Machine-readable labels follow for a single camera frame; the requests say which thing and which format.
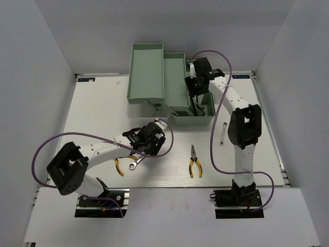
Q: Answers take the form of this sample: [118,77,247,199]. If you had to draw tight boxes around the long dark red hex key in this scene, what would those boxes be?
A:
[190,97,198,116]

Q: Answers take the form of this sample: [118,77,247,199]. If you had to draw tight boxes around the short dark red hex key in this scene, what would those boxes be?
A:
[194,96,206,116]

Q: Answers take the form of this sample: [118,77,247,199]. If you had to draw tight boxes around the large silver ratchet wrench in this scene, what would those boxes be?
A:
[129,156,145,170]

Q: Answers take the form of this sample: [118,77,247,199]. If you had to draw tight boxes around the green toolbox with clear lid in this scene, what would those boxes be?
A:
[126,43,215,126]

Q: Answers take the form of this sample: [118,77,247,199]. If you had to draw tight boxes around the yellow handled pliers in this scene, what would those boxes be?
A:
[189,145,203,178]
[114,155,138,177]

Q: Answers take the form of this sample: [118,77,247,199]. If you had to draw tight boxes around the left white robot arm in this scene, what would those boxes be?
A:
[47,119,168,205]

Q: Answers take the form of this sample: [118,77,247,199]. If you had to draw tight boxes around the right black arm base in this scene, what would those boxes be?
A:
[209,189,264,219]

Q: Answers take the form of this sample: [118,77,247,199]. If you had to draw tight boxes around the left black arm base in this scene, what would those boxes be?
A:
[75,189,130,218]

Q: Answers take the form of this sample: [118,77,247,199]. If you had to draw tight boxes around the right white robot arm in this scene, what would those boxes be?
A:
[185,58,262,205]

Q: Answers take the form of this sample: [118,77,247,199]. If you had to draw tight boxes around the right blue table sticker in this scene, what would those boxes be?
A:
[232,75,250,79]

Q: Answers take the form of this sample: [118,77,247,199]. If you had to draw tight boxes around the blue table sticker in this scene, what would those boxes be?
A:
[78,78,96,82]
[232,75,250,79]

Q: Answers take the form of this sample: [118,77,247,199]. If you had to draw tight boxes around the small silver wrench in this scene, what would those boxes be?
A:
[220,122,228,146]

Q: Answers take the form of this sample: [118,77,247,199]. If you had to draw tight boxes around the left blue table sticker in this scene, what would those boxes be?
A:
[78,78,96,82]

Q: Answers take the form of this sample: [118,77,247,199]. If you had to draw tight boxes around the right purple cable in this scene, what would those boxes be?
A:
[189,49,275,213]

